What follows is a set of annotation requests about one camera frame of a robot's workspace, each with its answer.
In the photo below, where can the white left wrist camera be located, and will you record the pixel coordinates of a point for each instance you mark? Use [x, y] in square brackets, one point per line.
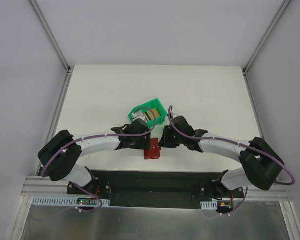
[134, 118]

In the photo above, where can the right white cable duct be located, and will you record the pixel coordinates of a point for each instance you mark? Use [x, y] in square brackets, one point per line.
[209, 205]

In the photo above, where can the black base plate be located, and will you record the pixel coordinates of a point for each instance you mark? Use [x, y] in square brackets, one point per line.
[163, 190]

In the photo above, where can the aluminium frame post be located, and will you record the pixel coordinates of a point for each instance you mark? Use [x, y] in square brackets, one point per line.
[267, 34]
[49, 34]

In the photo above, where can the red leather card holder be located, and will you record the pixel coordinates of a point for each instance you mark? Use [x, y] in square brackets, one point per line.
[154, 152]

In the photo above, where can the left aluminium frame post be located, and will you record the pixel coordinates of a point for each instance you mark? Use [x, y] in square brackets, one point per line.
[49, 34]

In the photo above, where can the green plastic bin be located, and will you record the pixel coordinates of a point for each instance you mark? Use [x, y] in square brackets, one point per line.
[155, 103]

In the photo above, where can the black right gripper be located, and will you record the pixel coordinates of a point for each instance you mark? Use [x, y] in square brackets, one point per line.
[165, 139]

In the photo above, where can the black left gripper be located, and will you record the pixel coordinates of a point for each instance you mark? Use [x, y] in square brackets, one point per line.
[145, 143]

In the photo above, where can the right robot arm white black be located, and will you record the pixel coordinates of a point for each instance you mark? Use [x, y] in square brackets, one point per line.
[261, 166]

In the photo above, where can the white cable duct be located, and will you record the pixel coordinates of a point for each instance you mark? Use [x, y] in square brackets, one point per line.
[209, 205]
[60, 201]

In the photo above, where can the left white cable duct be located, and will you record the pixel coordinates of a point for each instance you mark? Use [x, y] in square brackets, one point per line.
[60, 201]

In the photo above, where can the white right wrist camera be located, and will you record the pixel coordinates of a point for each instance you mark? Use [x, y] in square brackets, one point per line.
[173, 115]

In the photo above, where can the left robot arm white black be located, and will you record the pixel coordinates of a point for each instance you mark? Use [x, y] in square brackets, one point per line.
[60, 155]

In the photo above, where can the right aluminium frame post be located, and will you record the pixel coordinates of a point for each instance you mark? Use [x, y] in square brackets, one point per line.
[267, 34]

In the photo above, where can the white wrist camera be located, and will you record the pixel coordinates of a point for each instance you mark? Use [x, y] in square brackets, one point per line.
[173, 115]
[134, 118]

